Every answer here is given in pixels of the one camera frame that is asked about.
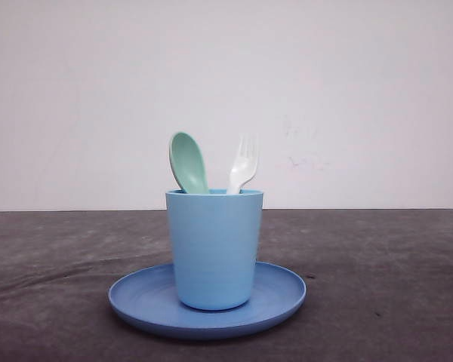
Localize white plastic fork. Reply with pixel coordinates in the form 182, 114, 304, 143
226, 135, 259, 195

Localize mint green spoon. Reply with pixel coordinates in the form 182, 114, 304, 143
169, 132, 209, 195

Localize light blue plastic cup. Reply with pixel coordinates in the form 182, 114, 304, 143
165, 189, 263, 311

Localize blue plastic plate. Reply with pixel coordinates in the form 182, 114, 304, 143
108, 262, 307, 340

